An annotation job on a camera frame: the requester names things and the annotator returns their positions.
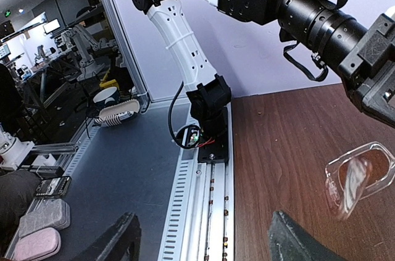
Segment striped bowl off table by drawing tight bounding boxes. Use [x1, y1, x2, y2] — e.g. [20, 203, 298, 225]
[93, 86, 140, 127]

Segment aluminium front frame rail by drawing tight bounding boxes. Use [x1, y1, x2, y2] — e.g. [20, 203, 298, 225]
[158, 115, 236, 260]

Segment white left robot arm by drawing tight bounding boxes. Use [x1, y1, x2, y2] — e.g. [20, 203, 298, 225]
[132, 0, 394, 135]

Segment grey zip case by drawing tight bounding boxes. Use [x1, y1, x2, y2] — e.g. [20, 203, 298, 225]
[18, 199, 71, 238]

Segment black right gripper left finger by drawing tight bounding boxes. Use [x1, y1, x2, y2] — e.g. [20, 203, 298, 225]
[72, 212, 141, 260]

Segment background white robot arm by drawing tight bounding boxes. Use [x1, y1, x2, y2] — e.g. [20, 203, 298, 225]
[60, 24, 119, 81]

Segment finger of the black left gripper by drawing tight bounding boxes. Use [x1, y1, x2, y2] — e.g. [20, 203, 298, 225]
[357, 88, 394, 128]

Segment black smartphone off table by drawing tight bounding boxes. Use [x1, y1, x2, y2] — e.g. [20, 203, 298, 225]
[35, 176, 72, 198]

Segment pink zip case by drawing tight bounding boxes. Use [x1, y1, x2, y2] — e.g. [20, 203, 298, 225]
[14, 228, 61, 260]

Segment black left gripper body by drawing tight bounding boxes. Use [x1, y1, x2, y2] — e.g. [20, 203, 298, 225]
[338, 14, 394, 110]

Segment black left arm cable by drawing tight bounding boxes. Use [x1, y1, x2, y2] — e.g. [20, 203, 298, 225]
[168, 81, 186, 146]

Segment aluminium left corner post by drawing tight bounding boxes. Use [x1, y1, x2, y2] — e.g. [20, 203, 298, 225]
[102, 0, 151, 114]

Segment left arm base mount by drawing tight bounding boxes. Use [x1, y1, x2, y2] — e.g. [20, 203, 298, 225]
[167, 74, 231, 164]

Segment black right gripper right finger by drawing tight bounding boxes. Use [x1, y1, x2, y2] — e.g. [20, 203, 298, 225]
[268, 210, 345, 261]

